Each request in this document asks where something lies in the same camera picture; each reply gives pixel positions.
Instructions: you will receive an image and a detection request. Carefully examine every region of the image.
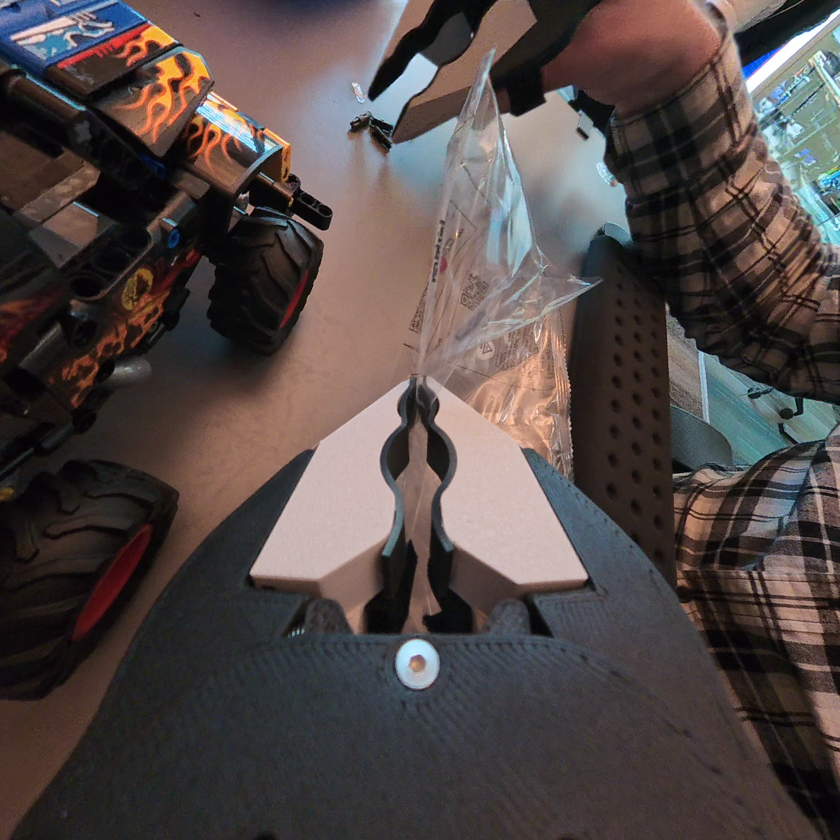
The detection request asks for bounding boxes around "person's right hand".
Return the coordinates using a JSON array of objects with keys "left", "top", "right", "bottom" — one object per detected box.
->
[{"left": 541, "top": 0, "right": 723, "bottom": 120}]

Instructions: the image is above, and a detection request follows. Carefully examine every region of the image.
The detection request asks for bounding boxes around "crinkled printed plastic bag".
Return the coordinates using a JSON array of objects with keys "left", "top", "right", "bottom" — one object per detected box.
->
[{"left": 459, "top": 308, "right": 576, "bottom": 480}]

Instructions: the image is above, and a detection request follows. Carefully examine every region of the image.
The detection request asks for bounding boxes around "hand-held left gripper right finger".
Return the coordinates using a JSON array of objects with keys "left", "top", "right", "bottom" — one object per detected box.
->
[{"left": 423, "top": 379, "right": 590, "bottom": 634}]

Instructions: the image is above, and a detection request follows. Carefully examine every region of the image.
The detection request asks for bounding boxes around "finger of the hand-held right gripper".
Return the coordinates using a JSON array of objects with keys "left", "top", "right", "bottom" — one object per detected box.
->
[
  {"left": 392, "top": 28, "right": 547, "bottom": 145},
  {"left": 367, "top": 0, "right": 504, "bottom": 102}
]

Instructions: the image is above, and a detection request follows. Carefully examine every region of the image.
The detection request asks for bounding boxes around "flame-printed toy monster truck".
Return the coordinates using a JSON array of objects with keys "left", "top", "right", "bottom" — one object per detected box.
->
[{"left": 0, "top": 0, "right": 336, "bottom": 700}]

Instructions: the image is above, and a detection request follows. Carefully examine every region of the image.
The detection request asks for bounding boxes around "black perforated chair armrest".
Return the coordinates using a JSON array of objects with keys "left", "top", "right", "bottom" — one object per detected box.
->
[{"left": 567, "top": 223, "right": 677, "bottom": 585}]

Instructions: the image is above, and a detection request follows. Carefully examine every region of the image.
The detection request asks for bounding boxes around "grey chair seat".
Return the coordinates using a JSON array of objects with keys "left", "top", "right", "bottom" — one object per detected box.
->
[{"left": 672, "top": 420, "right": 733, "bottom": 471}]

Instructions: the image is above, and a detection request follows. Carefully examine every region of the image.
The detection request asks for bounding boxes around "grey desk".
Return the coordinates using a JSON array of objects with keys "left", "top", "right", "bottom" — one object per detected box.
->
[{"left": 0, "top": 0, "right": 631, "bottom": 821}]

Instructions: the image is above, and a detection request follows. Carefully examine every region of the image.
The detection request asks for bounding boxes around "background shelving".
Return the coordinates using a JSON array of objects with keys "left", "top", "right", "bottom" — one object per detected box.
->
[{"left": 748, "top": 39, "right": 840, "bottom": 227}]

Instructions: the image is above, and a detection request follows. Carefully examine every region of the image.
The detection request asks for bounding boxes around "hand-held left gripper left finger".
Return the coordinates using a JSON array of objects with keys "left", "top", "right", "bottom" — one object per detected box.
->
[{"left": 249, "top": 379, "right": 414, "bottom": 634}]

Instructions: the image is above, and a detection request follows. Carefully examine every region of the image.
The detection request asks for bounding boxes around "clear plastic bag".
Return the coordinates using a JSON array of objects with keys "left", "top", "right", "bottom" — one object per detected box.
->
[{"left": 397, "top": 47, "right": 603, "bottom": 618}]

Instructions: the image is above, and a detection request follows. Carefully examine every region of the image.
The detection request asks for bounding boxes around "person's plaid shirt torso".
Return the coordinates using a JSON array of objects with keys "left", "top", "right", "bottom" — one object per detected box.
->
[{"left": 672, "top": 427, "right": 840, "bottom": 834}]

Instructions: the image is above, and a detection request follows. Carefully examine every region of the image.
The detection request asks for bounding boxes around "person's right forearm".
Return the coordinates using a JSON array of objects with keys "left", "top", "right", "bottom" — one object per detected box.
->
[{"left": 604, "top": 0, "right": 840, "bottom": 395}]

